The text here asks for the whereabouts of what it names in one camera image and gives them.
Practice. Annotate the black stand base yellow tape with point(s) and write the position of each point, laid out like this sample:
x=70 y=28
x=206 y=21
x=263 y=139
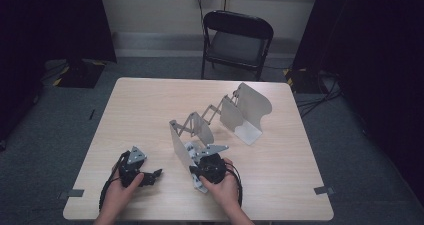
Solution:
x=301 y=81
x=81 y=75

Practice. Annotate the person's left hand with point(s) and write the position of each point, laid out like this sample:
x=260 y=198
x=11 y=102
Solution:
x=116 y=198

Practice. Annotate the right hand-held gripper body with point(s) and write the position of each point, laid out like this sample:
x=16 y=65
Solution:
x=211 y=168

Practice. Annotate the black curtain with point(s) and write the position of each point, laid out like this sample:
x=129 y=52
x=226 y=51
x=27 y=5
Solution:
x=373 y=51
x=50 y=25

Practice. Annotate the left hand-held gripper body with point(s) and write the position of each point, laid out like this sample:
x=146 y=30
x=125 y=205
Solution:
x=131 y=170

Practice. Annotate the black folding chair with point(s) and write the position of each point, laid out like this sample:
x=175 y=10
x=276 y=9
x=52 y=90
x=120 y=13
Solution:
x=238 y=45

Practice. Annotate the person's right hand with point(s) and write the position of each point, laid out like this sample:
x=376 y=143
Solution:
x=226 y=191

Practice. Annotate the grey tape strip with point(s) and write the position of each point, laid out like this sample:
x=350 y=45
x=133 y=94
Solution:
x=324 y=190
x=71 y=193

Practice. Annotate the grey metal expandable rack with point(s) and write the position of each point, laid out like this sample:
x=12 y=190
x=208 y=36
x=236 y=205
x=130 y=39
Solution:
x=253 y=105

